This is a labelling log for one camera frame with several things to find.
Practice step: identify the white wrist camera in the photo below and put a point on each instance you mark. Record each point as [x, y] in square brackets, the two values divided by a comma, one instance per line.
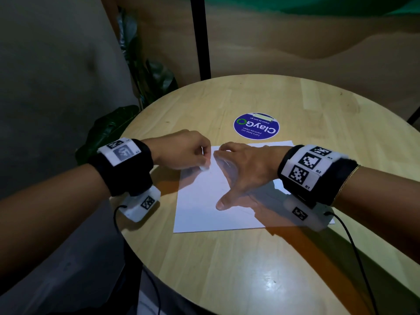
[311, 218]
[139, 205]

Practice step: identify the person's right forearm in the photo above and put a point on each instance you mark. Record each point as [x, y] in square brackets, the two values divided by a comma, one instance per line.
[387, 206]

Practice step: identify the round wooden table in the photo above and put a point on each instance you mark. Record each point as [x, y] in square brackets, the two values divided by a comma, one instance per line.
[229, 269]

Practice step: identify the black wristband with markers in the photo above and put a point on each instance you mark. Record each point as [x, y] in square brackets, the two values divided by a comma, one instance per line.
[334, 182]
[128, 177]

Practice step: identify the round blue sticker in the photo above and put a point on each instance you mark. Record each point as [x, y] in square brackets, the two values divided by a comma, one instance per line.
[256, 126]

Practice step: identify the person's left hand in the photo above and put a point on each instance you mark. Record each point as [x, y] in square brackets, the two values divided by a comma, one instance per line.
[180, 149]

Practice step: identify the black right wristband with markers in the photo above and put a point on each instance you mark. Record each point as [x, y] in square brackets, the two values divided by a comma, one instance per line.
[334, 182]

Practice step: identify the person's right hand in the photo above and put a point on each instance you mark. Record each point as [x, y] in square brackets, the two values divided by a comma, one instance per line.
[256, 167]

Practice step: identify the black vertical pole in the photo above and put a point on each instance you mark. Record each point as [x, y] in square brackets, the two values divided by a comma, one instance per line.
[200, 39]

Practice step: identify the person's left forearm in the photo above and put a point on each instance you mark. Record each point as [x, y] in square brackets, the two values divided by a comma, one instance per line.
[49, 213]

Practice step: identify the white eraser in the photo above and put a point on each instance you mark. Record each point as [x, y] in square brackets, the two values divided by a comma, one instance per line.
[204, 167]

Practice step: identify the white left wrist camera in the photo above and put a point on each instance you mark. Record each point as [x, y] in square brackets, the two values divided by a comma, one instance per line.
[139, 205]

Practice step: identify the white paper sheet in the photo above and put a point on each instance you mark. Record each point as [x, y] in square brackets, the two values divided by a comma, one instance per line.
[197, 206]

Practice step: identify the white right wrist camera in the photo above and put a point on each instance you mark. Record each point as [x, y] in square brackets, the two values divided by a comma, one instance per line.
[311, 218]

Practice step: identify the black slanted metal bar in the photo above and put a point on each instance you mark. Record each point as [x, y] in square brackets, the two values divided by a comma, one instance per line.
[414, 116]

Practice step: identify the wooden panel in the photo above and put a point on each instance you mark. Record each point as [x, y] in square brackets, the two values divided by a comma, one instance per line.
[295, 42]

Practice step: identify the dark green leafy plant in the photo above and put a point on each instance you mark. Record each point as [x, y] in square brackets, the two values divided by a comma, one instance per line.
[108, 131]

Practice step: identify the black left wristband with markers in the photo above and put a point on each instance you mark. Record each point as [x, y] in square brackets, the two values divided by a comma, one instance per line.
[128, 177]

